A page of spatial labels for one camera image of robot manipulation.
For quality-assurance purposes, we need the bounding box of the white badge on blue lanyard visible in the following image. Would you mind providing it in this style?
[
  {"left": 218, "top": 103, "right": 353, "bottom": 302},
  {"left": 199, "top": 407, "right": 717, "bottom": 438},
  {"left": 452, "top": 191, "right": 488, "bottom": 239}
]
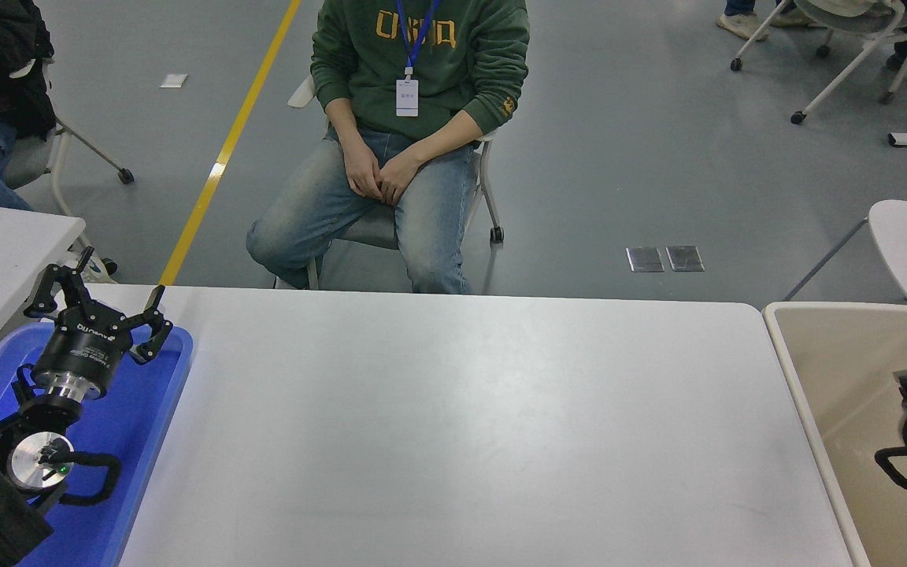
[{"left": 394, "top": 0, "right": 442, "bottom": 118}]

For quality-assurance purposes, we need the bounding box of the person's right hand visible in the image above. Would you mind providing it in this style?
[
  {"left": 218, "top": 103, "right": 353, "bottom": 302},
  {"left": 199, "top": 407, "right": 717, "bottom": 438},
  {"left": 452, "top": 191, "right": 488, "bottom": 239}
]
[{"left": 340, "top": 137, "right": 383, "bottom": 200}]

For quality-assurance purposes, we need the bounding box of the blue plastic tray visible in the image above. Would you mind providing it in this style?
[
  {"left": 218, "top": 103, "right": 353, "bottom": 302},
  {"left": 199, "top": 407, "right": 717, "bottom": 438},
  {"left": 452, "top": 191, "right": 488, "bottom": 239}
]
[{"left": 0, "top": 321, "right": 193, "bottom": 567}]

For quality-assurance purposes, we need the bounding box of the white wheeled chair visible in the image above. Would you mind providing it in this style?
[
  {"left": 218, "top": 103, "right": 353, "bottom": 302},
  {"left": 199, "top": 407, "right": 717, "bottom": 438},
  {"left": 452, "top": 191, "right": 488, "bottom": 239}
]
[
  {"left": 731, "top": 0, "right": 907, "bottom": 125},
  {"left": 0, "top": 57, "right": 136, "bottom": 278},
  {"left": 274, "top": 75, "right": 505, "bottom": 291}
]

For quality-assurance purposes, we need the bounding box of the person's left hand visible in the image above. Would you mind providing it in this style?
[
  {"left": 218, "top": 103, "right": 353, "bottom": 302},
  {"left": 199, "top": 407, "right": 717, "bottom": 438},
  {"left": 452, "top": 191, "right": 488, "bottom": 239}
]
[{"left": 379, "top": 147, "right": 428, "bottom": 208}]

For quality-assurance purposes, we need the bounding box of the large pale bin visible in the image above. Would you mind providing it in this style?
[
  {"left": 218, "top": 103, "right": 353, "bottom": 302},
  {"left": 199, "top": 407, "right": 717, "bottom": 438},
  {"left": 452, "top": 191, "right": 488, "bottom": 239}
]
[{"left": 762, "top": 302, "right": 907, "bottom": 567}]

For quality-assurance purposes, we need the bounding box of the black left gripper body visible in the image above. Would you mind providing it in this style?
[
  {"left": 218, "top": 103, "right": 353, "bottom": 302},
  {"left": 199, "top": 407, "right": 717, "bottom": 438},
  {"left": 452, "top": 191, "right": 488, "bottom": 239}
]
[{"left": 32, "top": 306, "right": 134, "bottom": 389}]

